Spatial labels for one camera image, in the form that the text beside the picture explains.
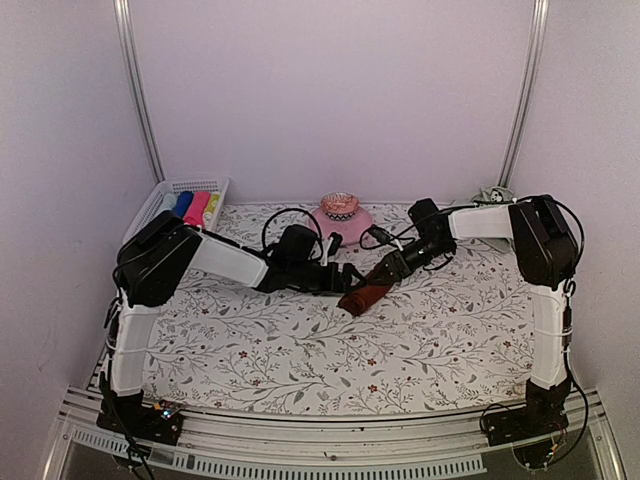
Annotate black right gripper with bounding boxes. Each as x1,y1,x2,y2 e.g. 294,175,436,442
369,236,452,286

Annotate green panda towel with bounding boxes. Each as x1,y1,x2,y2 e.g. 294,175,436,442
471,186,516,254

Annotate right aluminium frame post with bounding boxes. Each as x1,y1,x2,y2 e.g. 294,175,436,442
498,0,550,188

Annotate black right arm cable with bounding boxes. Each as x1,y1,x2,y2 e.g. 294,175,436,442
358,198,585,271

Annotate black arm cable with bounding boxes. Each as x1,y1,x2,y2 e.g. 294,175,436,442
262,207,321,251
358,198,585,271

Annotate yellow green rolled towel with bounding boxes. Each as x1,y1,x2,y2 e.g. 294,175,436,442
203,193,220,224

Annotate dark red towel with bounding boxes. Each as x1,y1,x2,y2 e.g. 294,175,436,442
338,285,392,317

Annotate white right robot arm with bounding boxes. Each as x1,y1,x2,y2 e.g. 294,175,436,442
366,195,582,391

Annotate light blue rolled towel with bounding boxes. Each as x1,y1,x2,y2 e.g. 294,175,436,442
158,193,177,213

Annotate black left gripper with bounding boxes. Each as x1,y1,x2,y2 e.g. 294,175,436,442
290,261,367,295

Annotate dark blue rolled towel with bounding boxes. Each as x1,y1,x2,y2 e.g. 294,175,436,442
172,191,194,218

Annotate patterned small bowl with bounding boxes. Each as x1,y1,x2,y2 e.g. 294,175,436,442
320,192,360,221

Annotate aluminium front rail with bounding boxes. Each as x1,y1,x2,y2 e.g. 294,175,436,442
43,388,627,479

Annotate left aluminium frame post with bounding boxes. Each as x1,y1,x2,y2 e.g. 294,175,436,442
113,0,166,183

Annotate pink plate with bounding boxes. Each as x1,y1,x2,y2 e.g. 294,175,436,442
308,207,373,246

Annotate white plastic basket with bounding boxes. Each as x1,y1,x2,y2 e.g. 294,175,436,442
122,177,230,244

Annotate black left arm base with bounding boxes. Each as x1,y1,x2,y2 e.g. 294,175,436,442
96,390,184,446

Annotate aluminium frame post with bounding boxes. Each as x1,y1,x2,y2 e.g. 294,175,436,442
498,0,550,188
113,0,166,183

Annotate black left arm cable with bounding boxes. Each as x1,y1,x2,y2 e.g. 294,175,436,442
262,207,321,251

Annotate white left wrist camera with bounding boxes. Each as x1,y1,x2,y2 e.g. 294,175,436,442
321,232,343,266

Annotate pink rolled towel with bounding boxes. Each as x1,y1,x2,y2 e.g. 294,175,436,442
183,191,211,227

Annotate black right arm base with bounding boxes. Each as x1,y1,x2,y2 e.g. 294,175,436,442
479,379,571,470

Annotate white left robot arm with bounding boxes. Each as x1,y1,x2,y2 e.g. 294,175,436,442
103,211,366,434

